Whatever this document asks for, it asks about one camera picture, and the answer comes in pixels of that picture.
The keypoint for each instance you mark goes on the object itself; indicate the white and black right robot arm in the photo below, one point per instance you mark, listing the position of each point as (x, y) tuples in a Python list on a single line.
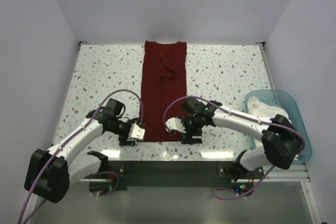
[(220, 133)]

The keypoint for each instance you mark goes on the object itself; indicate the translucent blue plastic basket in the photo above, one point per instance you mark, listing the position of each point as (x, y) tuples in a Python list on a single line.
[(286, 102)]

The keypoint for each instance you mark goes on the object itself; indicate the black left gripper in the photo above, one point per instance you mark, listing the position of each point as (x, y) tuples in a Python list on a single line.
[(123, 140)]

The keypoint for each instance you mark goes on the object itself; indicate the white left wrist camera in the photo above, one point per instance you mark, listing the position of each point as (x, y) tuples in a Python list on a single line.
[(137, 133)]

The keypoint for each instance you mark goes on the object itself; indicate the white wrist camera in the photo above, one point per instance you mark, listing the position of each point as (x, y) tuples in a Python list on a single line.
[(137, 133), (175, 125)]

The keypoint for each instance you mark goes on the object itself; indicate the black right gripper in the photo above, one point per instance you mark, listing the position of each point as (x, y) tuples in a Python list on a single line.
[(187, 138)]

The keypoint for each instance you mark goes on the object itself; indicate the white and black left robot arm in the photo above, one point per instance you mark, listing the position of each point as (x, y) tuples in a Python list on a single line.
[(48, 172)]

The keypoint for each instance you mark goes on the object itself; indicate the dark red t-shirt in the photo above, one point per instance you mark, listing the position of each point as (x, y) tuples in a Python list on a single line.
[(163, 81)]

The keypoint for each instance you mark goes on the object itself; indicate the white crumpled t-shirt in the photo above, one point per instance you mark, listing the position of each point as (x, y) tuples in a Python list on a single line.
[(262, 107)]

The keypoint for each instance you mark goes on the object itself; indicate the aluminium extrusion rail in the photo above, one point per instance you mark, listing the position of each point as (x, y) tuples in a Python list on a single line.
[(177, 192)]

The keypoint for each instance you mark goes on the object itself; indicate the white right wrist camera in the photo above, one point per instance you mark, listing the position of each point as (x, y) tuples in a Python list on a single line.
[(175, 125)]

